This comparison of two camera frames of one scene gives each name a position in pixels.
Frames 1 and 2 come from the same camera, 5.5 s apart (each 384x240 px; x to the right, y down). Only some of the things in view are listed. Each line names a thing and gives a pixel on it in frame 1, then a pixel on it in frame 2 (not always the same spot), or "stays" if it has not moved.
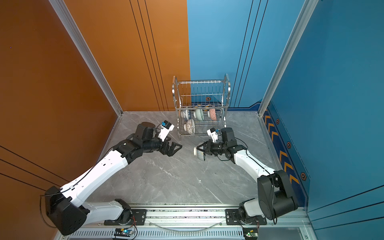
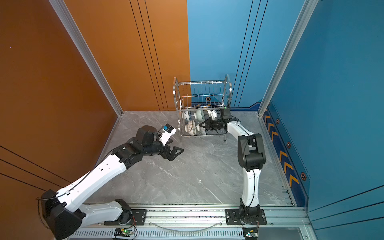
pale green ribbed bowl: x=199 y=114 stays
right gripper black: x=209 y=145 to x=207 y=121
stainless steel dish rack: x=200 y=105 stays
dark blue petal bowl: x=200 y=154 to x=200 y=130
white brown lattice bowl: x=189 y=126 stays
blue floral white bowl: x=186 y=114 stays
